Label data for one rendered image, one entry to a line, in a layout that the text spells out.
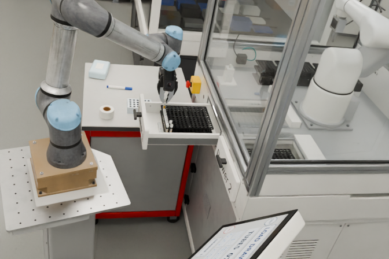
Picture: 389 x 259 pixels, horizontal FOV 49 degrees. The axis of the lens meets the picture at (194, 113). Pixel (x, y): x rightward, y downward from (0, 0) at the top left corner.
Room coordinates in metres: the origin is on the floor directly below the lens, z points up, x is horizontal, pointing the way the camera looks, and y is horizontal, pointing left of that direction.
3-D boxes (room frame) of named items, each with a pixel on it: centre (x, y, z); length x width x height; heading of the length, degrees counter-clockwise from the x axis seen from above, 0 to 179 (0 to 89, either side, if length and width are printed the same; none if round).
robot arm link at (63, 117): (1.25, 0.47, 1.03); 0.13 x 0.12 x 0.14; 38
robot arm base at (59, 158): (1.24, 0.46, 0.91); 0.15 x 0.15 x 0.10
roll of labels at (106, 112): (1.70, 0.43, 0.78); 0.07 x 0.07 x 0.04
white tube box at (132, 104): (1.81, 0.29, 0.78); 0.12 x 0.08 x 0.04; 105
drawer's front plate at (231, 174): (1.35, -0.17, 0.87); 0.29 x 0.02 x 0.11; 17
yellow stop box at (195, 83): (1.97, 0.03, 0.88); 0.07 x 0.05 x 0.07; 17
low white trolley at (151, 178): (1.96, 0.32, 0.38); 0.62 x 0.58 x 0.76; 17
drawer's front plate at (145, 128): (1.56, 0.22, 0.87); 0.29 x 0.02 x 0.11; 17
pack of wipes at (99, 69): (2.09, 0.58, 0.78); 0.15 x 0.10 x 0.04; 5
